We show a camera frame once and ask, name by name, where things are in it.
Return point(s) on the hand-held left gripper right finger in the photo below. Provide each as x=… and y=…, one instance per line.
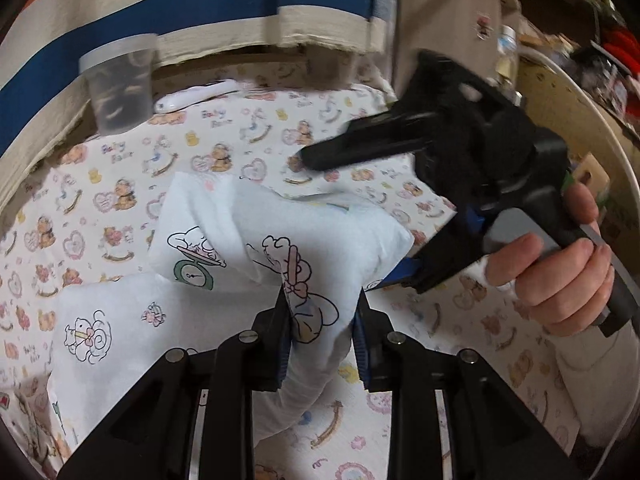
x=362, y=360

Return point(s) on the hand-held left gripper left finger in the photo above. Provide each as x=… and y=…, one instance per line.
x=272, y=355

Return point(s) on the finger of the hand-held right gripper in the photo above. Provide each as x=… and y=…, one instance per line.
x=360, y=140
x=445, y=260

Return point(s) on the white printed pants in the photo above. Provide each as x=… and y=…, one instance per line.
x=225, y=210

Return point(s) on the person's right forearm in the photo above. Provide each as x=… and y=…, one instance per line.
x=595, y=385

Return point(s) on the person's right hand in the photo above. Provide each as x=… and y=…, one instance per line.
x=565, y=290

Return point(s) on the clear water bottle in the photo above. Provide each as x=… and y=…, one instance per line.
x=507, y=60

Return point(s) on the bear print blanket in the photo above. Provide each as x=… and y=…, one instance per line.
x=225, y=135

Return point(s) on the beige wooden shelf unit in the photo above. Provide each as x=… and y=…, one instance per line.
x=450, y=10

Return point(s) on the white plastic stick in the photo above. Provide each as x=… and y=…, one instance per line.
x=195, y=96

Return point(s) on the orange blue striped cloth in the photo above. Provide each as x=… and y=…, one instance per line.
x=200, y=15

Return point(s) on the clear plastic cup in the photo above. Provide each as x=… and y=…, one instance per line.
x=120, y=90

